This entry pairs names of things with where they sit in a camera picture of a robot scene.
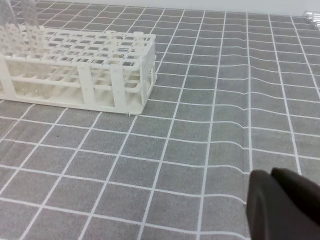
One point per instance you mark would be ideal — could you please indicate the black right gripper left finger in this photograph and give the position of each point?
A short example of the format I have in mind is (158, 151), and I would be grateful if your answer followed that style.
(271, 215)

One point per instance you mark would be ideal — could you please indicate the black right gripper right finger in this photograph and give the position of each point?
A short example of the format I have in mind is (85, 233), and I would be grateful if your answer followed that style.
(304, 193)

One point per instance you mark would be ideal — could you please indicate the grey checked tablecloth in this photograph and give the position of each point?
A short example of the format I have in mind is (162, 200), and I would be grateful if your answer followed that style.
(235, 92)

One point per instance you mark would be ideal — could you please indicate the white test tube rack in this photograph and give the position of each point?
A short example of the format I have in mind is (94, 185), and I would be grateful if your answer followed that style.
(99, 71)

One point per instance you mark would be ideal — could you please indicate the clear tube in rack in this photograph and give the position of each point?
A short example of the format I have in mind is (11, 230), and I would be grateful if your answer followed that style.
(7, 25)
(32, 27)

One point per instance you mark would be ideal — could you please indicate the clear tubes at table edge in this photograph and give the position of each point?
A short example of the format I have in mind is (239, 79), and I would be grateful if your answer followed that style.
(312, 17)

